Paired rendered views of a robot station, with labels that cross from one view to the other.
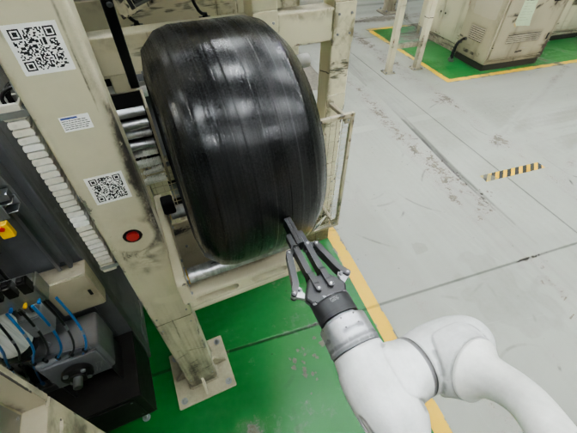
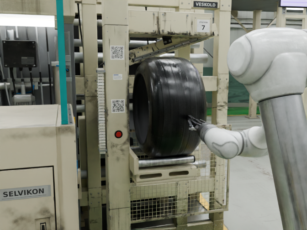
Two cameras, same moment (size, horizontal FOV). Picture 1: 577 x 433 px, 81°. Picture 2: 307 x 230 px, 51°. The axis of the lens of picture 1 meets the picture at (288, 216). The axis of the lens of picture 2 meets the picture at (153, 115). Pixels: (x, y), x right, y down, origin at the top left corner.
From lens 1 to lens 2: 116 cm
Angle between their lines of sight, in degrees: 37
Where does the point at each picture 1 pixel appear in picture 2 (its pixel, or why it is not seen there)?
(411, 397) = (230, 134)
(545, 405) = not seen: hidden behind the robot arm
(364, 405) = (213, 137)
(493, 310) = not seen: outside the picture
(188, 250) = not seen: hidden behind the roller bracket
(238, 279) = (162, 170)
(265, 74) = (183, 65)
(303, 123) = (196, 80)
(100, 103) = (126, 71)
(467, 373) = (252, 132)
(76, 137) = (115, 82)
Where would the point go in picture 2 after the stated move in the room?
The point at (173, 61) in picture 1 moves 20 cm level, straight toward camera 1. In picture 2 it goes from (153, 60) to (160, 60)
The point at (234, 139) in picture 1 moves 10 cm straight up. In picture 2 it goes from (171, 80) to (171, 60)
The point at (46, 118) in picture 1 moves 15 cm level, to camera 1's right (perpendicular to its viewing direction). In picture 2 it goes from (109, 73) to (137, 74)
